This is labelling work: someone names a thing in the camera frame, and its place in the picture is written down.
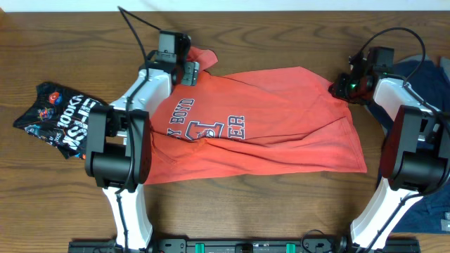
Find red soccer t-shirt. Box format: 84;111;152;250
147;48;367;184

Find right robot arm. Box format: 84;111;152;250
329;46;449;252

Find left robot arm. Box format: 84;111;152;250
85;30;199;252

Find black printed folded t-shirt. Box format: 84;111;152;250
13;82;105;160

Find navy blue t-shirt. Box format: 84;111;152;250
365;59;450;235

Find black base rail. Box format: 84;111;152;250
67;238;421;253

